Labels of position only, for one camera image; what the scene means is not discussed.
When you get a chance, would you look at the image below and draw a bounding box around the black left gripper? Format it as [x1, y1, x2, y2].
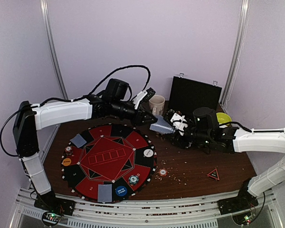
[111, 99, 158, 127]

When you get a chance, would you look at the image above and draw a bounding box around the grey playing card deck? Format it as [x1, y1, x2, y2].
[150, 115, 175, 134]

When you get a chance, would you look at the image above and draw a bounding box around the white dealer button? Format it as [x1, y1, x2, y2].
[143, 149, 154, 158]

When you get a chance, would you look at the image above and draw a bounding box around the orange white chip stack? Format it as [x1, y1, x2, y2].
[159, 168, 168, 176]

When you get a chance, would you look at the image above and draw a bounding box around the green white chip stack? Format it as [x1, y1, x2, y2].
[128, 175, 139, 185]

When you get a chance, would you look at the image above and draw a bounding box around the grey dealt playing cards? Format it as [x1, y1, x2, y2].
[70, 134, 87, 148]

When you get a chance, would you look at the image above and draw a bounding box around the blue small blind button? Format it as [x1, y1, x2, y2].
[115, 186, 128, 197]

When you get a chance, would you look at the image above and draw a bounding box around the red white chip stack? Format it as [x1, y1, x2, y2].
[65, 146, 73, 155]

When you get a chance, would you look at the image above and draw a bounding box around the orange big blind button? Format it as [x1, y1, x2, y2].
[62, 158, 72, 166]

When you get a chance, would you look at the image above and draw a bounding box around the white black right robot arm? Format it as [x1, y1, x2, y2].
[165, 107, 285, 210]

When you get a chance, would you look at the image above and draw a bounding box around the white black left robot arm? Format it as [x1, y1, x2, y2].
[13, 79, 157, 211]

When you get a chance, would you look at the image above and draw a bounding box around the cream ceramic mug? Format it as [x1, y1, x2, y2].
[149, 95, 165, 116]

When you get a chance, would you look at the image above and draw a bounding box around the green plastic bowl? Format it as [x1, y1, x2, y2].
[216, 112, 232, 125]

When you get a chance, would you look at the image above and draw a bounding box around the black red triangular token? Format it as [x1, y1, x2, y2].
[207, 168, 220, 181]

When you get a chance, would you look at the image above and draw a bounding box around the black poker chip case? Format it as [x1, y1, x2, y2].
[168, 76, 222, 116]

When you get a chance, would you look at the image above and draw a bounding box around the round red black poker mat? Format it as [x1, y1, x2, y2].
[62, 123, 157, 203]

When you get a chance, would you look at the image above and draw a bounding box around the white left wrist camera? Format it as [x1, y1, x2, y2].
[133, 87, 155, 110]

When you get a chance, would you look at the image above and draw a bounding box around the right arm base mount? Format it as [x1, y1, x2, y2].
[218, 195, 258, 215]

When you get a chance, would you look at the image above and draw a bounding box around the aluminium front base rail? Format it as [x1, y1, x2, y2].
[8, 188, 285, 228]

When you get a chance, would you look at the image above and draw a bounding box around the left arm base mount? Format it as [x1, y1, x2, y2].
[34, 190, 76, 216]

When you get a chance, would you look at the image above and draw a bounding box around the right aluminium frame post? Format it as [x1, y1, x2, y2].
[220, 0, 250, 109]

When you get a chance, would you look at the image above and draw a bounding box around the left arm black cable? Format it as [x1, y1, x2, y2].
[0, 64, 152, 157]

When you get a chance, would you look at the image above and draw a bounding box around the aluminium corner frame post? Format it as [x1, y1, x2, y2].
[40, 0, 68, 99]

